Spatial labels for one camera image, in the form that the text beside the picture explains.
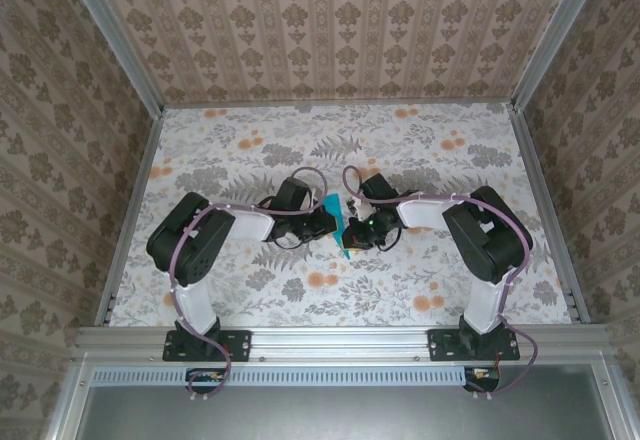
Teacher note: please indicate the blue paper sheet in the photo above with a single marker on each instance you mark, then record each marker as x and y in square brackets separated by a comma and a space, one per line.
[336, 205]

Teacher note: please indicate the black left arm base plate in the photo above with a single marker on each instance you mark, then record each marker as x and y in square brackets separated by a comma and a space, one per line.
[235, 345]

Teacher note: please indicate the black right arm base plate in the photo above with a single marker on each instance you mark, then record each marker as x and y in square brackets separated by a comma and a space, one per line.
[445, 345]

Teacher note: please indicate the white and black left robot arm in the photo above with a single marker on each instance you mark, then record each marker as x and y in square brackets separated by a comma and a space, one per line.
[195, 240]

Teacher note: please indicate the black connector board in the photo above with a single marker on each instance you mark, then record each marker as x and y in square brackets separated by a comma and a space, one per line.
[482, 376]
[205, 377]

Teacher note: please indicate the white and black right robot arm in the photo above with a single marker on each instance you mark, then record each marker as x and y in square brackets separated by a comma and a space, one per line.
[485, 240]

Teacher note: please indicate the grey metal panel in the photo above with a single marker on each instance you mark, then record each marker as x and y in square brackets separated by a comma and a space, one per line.
[340, 415]

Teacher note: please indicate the long aluminium mounting rail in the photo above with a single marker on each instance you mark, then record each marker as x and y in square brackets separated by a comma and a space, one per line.
[340, 342]

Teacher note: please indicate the thin aluminium table edge rail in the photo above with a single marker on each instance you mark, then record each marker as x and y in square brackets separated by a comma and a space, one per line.
[350, 104]

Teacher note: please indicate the aluminium frame post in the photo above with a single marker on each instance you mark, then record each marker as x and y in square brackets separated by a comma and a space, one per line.
[114, 35]
[555, 35]

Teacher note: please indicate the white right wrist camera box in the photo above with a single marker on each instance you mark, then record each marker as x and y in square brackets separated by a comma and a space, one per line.
[354, 207]

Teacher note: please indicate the aluminium table side rail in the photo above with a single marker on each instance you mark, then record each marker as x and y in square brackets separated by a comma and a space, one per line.
[549, 210]
[131, 210]

